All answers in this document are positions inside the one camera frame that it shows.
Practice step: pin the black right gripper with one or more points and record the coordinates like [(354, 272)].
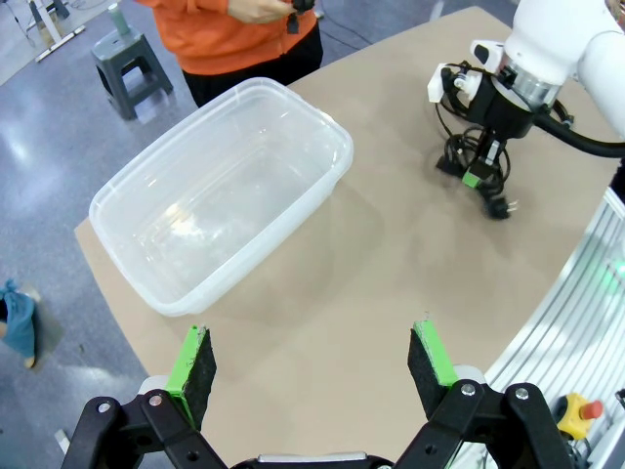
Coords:
[(503, 115)]

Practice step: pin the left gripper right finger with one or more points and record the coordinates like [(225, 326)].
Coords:
[(434, 361)]

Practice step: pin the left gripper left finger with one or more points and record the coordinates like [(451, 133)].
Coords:
[(188, 371)]

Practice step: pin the person right forearm orange sleeve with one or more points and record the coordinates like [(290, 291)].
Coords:
[(195, 6)]

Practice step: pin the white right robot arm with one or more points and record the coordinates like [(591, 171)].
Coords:
[(552, 29)]

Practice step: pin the person right hand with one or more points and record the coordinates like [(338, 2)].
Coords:
[(259, 10)]

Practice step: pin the yellow emergency stop button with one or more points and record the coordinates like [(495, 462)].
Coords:
[(573, 415)]

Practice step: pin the teal cloth bag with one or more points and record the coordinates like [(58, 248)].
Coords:
[(19, 322)]

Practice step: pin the clear plastic storage box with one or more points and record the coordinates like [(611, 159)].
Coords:
[(220, 195)]

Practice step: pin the person in orange hoodie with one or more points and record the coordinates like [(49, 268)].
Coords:
[(220, 39)]

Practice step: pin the grey plastic stool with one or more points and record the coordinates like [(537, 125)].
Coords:
[(122, 49)]

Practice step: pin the white standing desk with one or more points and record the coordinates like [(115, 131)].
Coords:
[(61, 44)]

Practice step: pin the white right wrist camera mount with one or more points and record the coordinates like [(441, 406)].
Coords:
[(439, 85)]

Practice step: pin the aluminium profile frame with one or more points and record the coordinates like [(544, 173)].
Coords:
[(561, 317)]

